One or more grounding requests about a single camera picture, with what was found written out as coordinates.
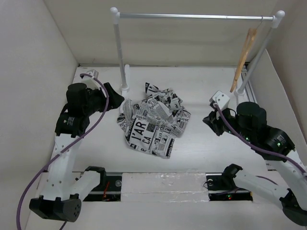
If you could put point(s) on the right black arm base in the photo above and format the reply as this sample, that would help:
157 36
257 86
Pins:
219 190

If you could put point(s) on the newspaper print trousers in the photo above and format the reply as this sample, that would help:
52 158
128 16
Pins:
152 124

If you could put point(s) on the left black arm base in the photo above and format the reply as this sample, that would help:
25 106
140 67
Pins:
110 191

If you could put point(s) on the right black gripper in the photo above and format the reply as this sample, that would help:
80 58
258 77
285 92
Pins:
212 121

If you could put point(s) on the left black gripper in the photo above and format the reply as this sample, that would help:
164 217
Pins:
115 99

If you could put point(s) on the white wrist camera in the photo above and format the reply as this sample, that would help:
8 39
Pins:
89 81
221 99

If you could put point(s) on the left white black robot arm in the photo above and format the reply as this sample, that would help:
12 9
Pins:
63 194

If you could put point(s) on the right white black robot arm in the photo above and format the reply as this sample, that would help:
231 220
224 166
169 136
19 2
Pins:
249 124

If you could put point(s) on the wooden clothes hanger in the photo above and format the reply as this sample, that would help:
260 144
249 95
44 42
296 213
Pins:
248 43

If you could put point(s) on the aluminium rail on right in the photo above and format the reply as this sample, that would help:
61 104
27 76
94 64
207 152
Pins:
248 88

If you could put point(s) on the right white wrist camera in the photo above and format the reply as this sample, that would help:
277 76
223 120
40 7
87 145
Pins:
221 99

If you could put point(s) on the white metal clothes rack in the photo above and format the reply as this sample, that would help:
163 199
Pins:
125 69

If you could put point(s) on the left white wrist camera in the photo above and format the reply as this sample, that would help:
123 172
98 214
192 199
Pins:
89 81

